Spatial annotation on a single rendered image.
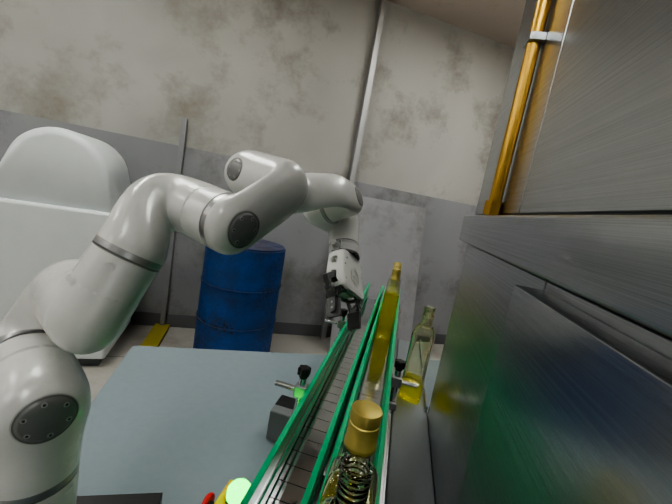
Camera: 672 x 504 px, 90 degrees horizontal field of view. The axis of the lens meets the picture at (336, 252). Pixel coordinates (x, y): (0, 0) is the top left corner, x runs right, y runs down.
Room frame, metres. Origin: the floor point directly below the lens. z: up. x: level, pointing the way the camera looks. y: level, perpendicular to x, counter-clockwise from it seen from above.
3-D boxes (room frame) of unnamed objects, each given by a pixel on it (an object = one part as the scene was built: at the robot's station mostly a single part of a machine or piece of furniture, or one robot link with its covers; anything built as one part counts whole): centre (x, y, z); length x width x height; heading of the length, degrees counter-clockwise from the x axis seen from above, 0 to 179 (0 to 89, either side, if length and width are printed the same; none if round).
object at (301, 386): (0.69, 0.04, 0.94); 0.07 x 0.04 x 0.13; 79
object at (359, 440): (0.33, -0.06, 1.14); 0.04 x 0.04 x 0.04
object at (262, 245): (2.64, 0.71, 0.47); 0.65 x 0.63 x 0.95; 18
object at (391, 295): (1.27, -0.24, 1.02); 0.06 x 0.06 x 0.28; 79
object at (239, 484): (0.52, 0.09, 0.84); 0.04 x 0.04 x 0.03
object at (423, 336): (0.87, -0.27, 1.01); 0.06 x 0.06 x 0.26; 66
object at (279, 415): (0.80, 0.05, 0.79); 0.08 x 0.08 x 0.08; 79
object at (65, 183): (2.26, 1.87, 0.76); 0.79 x 0.69 x 1.51; 106
